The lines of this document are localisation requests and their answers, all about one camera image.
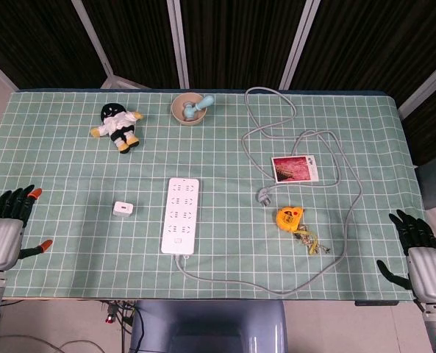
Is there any grey power cord with plug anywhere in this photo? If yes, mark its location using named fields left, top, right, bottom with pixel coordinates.
left=171, top=87, right=364, bottom=296

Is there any white cube charger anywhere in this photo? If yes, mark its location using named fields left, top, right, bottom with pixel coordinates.
left=112, top=201, right=135, bottom=219

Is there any cable bundle under table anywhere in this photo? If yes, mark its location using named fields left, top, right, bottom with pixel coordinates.
left=99, top=299, right=146, bottom=353

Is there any black folding partition screen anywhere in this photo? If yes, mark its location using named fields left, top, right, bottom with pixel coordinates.
left=0, top=0, right=436, bottom=167

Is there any braided rope lanyard with strap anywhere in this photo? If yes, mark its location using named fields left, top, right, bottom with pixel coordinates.
left=294, top=224, right=333, bottom=257

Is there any light blue pestle toy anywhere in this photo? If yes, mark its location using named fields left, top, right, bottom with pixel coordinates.
left=182, top=95, right=215, bottom=121

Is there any white power strip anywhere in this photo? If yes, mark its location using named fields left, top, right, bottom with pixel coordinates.
left=160, top=177, right=201, bottom=259

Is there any beige bowl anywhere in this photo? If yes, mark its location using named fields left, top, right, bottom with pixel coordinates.
left=171, top=93, right=209, bottom=127

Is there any black white plush doll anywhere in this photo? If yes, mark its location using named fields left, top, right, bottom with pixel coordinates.
left=90, top=103, right=145, bottom=155

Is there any yellow tape measure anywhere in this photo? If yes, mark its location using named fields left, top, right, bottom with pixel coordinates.
left=275, top=206, right=306, bottom=233

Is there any green checked tablecloth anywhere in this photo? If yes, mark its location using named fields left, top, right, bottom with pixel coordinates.
left=0, top=90, right=429, bottom=301

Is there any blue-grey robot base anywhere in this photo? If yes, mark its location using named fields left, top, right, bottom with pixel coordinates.
left=129, top=299, right=289, bottom=353

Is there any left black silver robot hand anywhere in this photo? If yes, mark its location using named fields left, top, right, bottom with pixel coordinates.
left=0, top=185, right=54, bottom=273

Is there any red photo card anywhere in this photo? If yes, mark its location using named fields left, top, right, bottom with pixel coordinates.
left=271, top=154, right=321, bottom=184

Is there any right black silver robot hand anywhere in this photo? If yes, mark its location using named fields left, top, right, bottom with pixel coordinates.
left=376, top=209, right=436, bottom=304

